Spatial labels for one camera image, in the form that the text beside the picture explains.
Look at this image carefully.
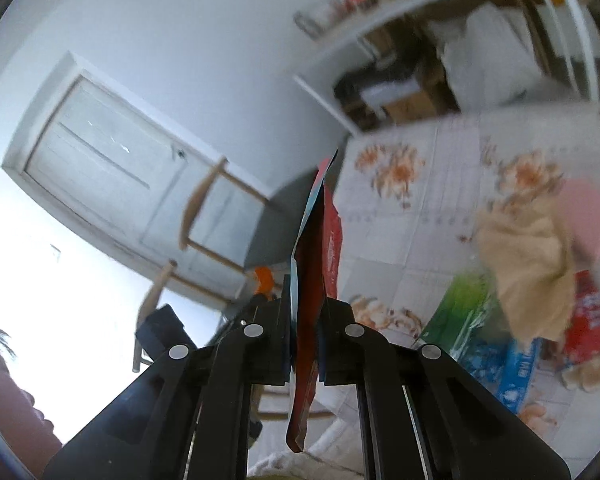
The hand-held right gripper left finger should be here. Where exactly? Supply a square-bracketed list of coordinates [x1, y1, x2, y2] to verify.
[42, 274, 297, 480]

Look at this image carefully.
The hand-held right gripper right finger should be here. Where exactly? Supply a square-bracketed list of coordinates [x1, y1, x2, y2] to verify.
[318, 298, 572, 480]

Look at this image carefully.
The red snack packet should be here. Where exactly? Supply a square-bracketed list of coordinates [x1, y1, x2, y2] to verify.
[286, 147, 347, 454]

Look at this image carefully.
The green label plastic bottle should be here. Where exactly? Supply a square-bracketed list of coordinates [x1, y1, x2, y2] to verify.
[420, 268, 506, 357]

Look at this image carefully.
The blue packet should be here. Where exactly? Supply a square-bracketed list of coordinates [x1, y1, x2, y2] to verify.
[459, 337, 549, 416]

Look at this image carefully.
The small orange object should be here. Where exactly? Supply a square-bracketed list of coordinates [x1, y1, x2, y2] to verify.
[253, 265, 274, 302]

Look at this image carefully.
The wooden chair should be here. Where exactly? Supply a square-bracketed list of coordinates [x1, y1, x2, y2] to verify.
[130, 156, 332, 422]

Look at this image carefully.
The person's face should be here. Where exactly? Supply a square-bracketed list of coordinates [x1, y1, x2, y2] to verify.
[0, 322, 64, 480]

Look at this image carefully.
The white door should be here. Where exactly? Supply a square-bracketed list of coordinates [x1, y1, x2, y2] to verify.
[0, 50, 282, 307]

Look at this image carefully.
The beige crumpled paper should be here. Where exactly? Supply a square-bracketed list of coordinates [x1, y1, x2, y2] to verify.
[475, 204, 582, 344]

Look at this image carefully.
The brown cardboard box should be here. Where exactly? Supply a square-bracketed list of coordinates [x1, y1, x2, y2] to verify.
[344, 77, 448, 128]

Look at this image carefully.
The red striped packet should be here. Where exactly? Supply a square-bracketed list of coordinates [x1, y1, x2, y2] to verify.
[559, 269, 600, 369]

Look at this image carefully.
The white metal shelf table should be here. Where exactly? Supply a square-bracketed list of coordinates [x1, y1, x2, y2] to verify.
[292, 0, 600, 137]

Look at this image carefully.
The pink packet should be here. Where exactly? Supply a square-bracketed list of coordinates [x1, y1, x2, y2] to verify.
[555, 177, 600, 267]

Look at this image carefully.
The silver pot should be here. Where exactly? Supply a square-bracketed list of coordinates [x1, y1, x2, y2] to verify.
[293, 0, 342, 37]

